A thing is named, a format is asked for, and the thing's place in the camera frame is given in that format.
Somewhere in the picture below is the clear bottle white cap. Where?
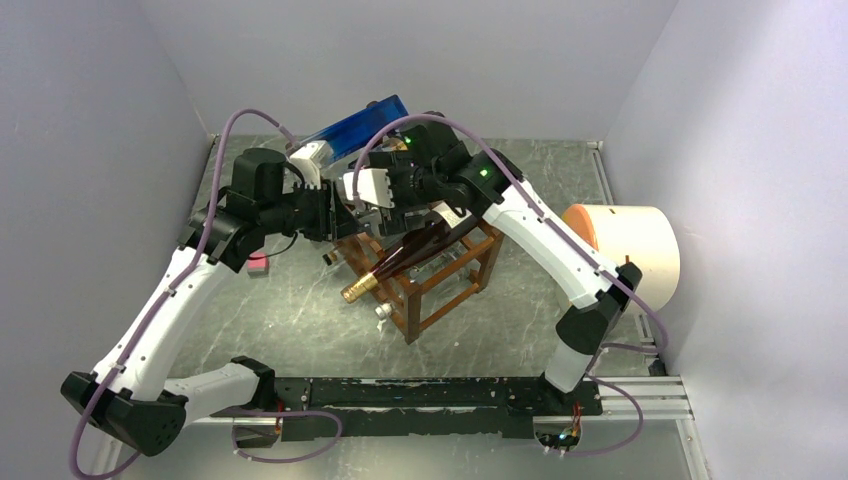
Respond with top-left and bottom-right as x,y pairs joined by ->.
375,302 -> 393,332

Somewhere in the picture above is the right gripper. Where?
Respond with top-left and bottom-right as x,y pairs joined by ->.
364,151 -> 444,236

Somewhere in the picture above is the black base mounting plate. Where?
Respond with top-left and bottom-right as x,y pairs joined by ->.
234,377 -> 603,448

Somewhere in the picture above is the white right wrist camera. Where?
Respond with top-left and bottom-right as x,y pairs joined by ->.
357,168 -> 395,208

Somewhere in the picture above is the aluminium rail frame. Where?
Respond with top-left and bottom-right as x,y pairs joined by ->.
588,147 -> 691,418

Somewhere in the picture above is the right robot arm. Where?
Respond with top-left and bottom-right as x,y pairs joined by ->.
459,134 -> 645,414

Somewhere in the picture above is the blue square glass bottle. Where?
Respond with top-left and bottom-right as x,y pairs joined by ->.
299,95 -> 409,165

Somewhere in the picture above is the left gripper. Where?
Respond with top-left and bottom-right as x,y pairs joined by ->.
260,177 -> 365,242

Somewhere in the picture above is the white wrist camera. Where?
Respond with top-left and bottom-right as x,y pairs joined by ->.
357,168 -> 395,208
289,140 -> 332,188

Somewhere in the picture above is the brown wooden wine rack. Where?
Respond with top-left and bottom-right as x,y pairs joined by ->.
368,221 -> 505,344

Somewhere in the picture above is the white cylinder orange yellow end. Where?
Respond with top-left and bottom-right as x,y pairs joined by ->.
562,204 -> 681,311

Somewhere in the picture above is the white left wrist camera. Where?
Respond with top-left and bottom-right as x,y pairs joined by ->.
289,140 -> 332,188

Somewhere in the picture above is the pink eraser block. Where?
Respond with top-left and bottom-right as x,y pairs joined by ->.
245,252 -> 269,277

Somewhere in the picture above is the brown bottle gold foil top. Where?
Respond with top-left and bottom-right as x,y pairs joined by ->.
341,209 -> 478,303

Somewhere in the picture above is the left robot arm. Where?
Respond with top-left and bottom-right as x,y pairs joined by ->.
61,142 -> 336,457

